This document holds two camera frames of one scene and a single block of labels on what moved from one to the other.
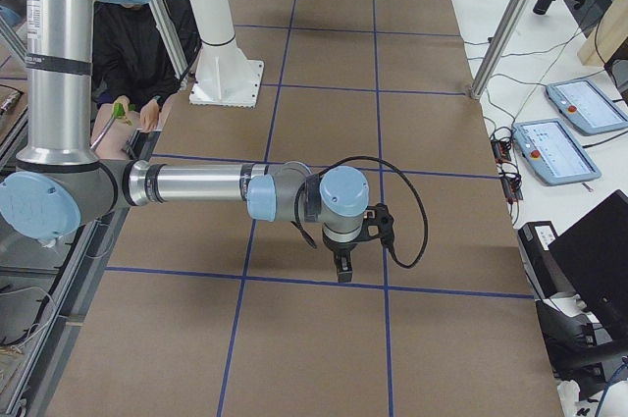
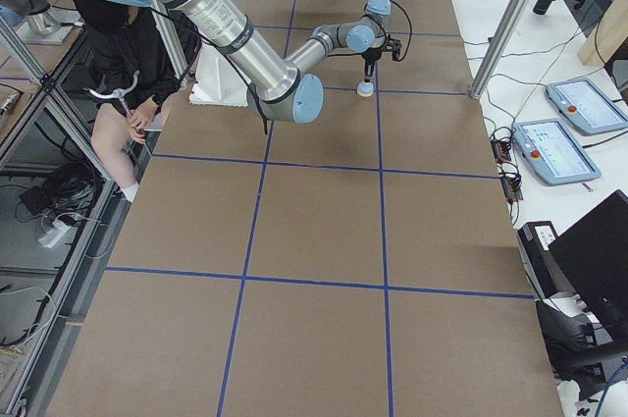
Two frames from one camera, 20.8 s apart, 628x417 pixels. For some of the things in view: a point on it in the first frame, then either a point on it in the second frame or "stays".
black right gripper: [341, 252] → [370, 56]
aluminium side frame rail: [35, 394] stays
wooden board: [608, 31] stays
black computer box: [545, 274] stays
